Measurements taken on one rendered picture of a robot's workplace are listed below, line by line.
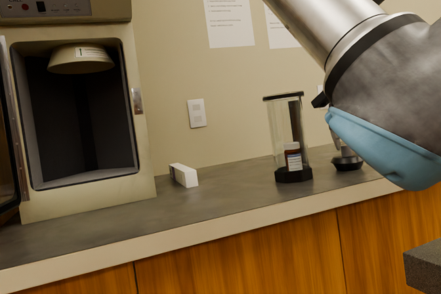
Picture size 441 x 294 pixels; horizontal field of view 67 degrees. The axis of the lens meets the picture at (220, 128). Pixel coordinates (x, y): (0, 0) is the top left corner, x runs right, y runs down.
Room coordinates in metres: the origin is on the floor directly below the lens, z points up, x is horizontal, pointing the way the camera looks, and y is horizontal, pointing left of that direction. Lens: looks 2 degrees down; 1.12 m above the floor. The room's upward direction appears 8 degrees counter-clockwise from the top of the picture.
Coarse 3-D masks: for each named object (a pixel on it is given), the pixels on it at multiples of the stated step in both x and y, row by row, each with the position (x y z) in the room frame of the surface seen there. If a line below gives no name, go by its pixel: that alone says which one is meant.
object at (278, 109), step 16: (288, 96) 0.83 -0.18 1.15; (272, 112) 0.85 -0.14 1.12; (288, 112) 0.83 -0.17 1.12; (272, 128) 0.86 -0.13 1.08; (288, 128) 0.83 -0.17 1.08; (304, 128) 0.86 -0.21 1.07; (272, 144) 0.87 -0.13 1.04; (288, 144) 0.83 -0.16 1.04; (304, 144) 0.85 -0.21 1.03; (288, 160) 0.84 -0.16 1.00; (304, 160) 0.84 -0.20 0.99
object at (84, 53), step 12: (60, 48) 0.87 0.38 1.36; (72, 48) 0.87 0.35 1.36; (84, 48) 0.87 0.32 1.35; (96, 48) 0.90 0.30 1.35; (60, 60) 0.85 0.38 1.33; (72, 60) 0.85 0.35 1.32; (84, 60) 0.86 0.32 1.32; (96, 60) 0.87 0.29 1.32; (108, 60) 0.91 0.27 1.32; (60, 72) 0.97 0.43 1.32; (72, 72) 1.00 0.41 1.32; (84, 72) 1.01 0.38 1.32
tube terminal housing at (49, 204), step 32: (0, 32) 0.79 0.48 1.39; (32, 32) 0.81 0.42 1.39; (64, 32) 0.83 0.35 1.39; (96, 32) 0.86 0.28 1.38; (128, 32) 0.88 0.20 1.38; (128, 64) 0.88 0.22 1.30; (32, 192) 0.79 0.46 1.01; (64, 192) 0.82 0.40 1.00; (96, 192) 0.84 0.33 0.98; (128, 192) 0.86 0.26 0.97
